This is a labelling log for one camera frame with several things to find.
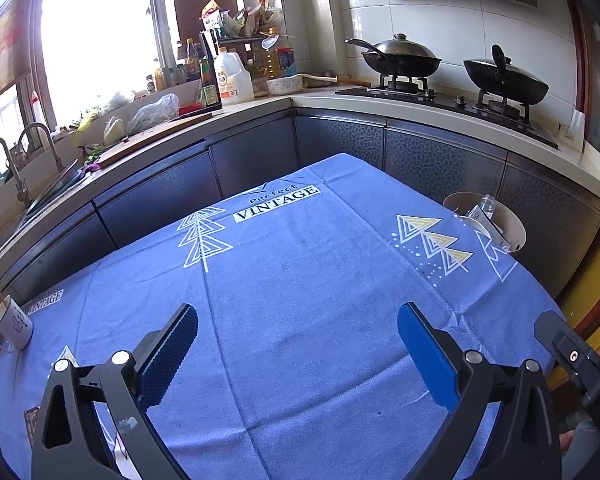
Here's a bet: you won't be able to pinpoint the pile of seasoning packets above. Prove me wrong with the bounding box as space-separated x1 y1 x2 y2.
200 0 286 41

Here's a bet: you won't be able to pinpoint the row of small condiment bottles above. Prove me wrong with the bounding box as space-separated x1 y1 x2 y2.
145 62 188 94

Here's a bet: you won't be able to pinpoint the small steel faucet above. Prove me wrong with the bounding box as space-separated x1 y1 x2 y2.
0 137 34 207

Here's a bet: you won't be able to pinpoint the black tray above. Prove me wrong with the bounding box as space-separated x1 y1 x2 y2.
179 102 224 117

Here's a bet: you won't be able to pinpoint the black wok with steel lid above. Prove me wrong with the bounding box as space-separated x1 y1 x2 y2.
344 33 443 79

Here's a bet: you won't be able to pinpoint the beige round trash bin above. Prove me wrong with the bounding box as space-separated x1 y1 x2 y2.
442 191 527 257

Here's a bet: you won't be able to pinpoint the grey kitchen counter cabinet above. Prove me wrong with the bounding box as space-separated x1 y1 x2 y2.
0 87 600 323

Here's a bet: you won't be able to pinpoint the white plastic holder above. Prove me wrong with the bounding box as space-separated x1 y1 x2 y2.
560 109 588 142

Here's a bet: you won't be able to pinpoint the white plastic basket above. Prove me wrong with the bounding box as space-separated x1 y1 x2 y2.
265 76 306 96

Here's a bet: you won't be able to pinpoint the black gas stove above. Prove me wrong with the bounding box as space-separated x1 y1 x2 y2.
335 74 562 151

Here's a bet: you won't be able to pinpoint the pale cabbage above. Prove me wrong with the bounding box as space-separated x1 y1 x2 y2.
103 116 126 144

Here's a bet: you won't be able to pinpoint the black wire rack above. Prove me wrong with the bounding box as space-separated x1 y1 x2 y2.
200 30 268 83

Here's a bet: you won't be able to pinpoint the white mug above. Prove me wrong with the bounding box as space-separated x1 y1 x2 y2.
0 295 34 354

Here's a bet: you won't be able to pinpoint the wooden chopping board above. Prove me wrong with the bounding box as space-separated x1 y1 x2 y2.
95 112 214 169

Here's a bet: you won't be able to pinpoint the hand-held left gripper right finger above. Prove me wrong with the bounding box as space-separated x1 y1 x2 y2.
396 301 564 480

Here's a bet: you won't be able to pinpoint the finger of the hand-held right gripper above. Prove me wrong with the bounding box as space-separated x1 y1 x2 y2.
534 310 600 391

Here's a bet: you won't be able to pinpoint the white carton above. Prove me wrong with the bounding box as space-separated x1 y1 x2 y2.
464 205 512 254

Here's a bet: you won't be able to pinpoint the yellow plastic bag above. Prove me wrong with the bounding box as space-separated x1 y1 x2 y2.
75 112 101 146

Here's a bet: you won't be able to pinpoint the steel kitchen sink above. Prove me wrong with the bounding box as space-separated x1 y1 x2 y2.
24 157 89 222

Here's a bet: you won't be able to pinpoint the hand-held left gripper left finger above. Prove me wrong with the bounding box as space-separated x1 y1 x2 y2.
30 302 201 480

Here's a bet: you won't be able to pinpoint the green vegetable scraps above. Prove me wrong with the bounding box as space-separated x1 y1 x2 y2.
79 145 104 174

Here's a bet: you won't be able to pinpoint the green label sauce bottle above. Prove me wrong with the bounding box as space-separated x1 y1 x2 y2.
198 57 220 107

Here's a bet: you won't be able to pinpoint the brown cardboard sheet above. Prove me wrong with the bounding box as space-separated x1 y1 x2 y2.
170 0 246 42

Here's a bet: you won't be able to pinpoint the clear plastic bag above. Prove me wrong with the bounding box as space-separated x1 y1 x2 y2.
127 92 181 134

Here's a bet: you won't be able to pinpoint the kitchen window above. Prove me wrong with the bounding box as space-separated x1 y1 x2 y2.
0 0 277 128

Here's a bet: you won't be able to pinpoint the blue printed tablecloth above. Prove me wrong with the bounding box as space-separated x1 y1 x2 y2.
0 152 569 480

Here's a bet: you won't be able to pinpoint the clear plastic bottle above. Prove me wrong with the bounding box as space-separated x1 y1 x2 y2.
477 194 499 222

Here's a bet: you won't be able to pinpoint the white plastic jug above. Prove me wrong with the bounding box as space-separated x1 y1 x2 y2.
215 46 255 106

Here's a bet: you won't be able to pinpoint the white dish soap bottle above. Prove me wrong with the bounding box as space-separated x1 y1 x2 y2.
30 91 46 129

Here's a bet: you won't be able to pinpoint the dark sauce bottle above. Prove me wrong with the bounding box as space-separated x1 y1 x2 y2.
185 37 204 84

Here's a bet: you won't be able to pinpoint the large cooking oil bottle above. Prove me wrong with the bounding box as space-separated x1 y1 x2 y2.
267 27 297 81

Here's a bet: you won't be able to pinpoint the small dark packet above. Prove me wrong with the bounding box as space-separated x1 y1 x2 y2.
23 407 44 452

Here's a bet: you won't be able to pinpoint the tall steel faucet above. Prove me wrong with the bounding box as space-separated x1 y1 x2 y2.
17 122 66 174

